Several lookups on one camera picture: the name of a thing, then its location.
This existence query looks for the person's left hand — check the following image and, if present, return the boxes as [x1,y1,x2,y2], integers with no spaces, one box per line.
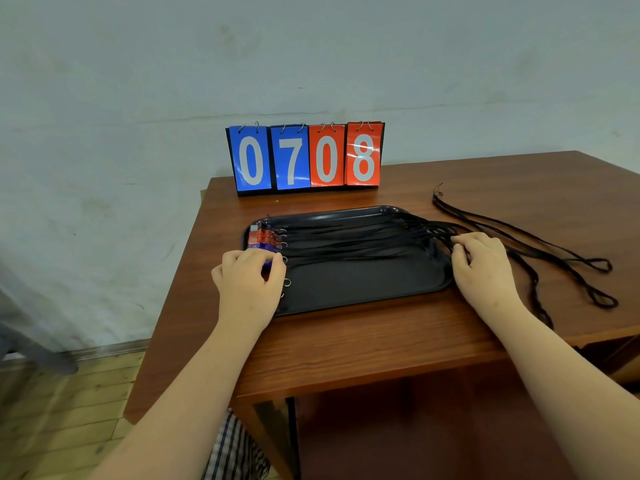
[211,249,287,336]

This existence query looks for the person's right hand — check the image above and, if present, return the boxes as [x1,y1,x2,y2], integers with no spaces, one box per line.
[451,232,524,308]

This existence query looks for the bundle of black lanyards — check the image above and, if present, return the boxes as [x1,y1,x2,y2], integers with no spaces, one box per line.
[277,210,555,330]

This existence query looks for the person's right forearm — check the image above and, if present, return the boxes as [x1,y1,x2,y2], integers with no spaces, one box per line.
[475,294,640,480]

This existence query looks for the person's left forearm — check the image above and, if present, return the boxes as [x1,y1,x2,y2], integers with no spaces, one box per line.
[90,317,273,480]

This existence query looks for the row of coloured whistles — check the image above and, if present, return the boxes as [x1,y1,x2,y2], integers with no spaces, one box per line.
[247,221,292,299]

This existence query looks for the black plastic tray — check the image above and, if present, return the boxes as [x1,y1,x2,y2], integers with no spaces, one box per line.
[243,205,456,317]

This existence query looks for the blue and red flip scoreboard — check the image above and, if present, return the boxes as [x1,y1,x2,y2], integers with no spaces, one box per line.
[226,121,386,197]

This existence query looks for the wooden skirting board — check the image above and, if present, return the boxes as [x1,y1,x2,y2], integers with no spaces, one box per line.
[0,339,151,373]

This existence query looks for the plaid shorts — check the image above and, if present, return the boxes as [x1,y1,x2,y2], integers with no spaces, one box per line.
[202,410,271,480]

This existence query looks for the brown wooden table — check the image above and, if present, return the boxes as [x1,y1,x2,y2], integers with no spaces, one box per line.
[124,151,640,480]

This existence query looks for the loose black lanyard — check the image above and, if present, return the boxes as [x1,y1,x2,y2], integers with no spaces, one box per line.
[432,190,620,310]
[432,184,614,274]

